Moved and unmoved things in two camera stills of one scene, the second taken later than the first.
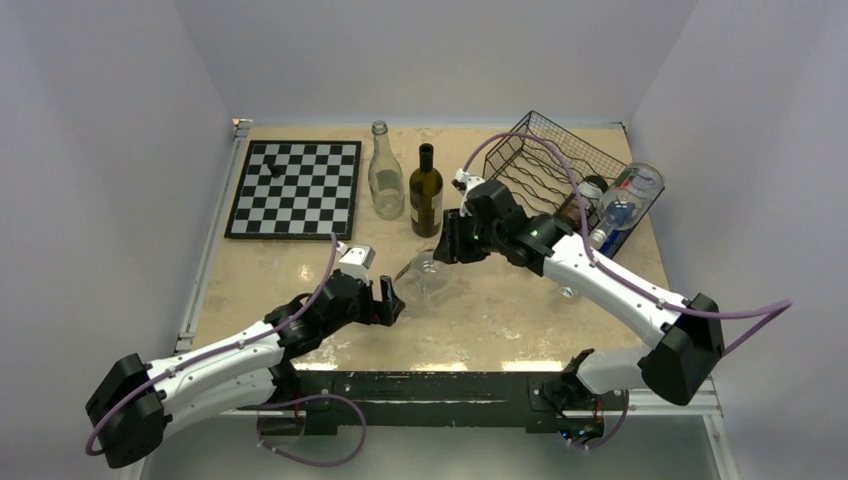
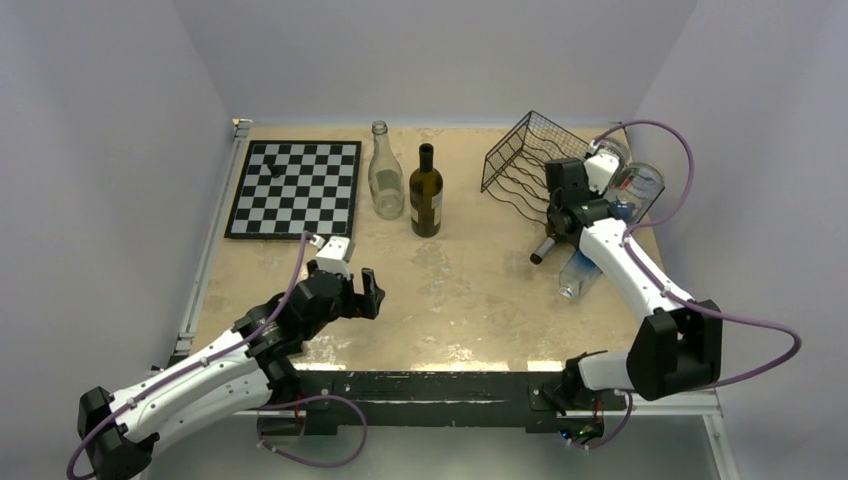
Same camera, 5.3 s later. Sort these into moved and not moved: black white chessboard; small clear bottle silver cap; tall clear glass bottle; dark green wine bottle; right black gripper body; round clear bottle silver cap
Moved: round clear bottle silver cap; right black gripper body
Not moved: small clear bottle silver cap; black white chessboard; tall clear glass bottle; dark green wine bottle
